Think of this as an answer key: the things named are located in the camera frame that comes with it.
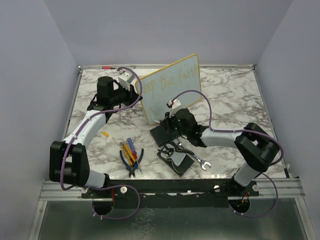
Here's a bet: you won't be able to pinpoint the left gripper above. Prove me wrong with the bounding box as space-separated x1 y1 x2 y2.
110 82 143 108

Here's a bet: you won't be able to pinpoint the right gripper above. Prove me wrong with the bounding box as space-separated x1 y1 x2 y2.
161 108 190 137

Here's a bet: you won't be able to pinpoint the yellow framed whiteboard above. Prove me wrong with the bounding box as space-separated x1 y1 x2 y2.
135 54 202 125

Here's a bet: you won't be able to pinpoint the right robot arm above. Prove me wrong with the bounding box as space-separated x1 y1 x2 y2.
160 108 282 196

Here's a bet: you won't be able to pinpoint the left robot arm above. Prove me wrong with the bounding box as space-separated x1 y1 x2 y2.
49 72 142 198

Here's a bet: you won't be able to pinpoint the black flat box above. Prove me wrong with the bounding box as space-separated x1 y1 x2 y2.
149 125 181 147

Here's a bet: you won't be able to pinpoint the red black marker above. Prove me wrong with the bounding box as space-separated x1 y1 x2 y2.
101 65 117 70

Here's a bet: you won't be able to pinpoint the blue red screwdriver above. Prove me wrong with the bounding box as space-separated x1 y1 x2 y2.
127 138 142 173

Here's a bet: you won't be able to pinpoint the yellow utility knife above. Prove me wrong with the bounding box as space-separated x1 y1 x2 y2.
120 142 135 167

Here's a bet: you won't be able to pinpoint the silver combination wrench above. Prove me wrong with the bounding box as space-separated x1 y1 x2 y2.
174 139 211 171

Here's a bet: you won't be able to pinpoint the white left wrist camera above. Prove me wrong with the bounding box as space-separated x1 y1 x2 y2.
118 70 135 91

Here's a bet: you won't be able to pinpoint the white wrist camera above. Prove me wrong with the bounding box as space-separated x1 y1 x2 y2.
118 70 135 91
167 99 182 118

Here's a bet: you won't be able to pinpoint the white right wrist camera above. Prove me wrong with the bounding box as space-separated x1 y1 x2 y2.
167 99 182 118

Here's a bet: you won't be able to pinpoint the black grey wire stripper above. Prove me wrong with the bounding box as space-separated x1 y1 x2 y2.
158 143 187 167

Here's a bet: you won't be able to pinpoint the blue handled pliers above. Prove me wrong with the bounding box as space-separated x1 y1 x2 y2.
119 148 145 178

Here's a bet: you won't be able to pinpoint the black front mounting rail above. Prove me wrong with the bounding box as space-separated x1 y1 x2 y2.
81 178 259 209

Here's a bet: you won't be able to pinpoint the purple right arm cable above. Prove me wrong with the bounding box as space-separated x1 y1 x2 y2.
169 89 285 218

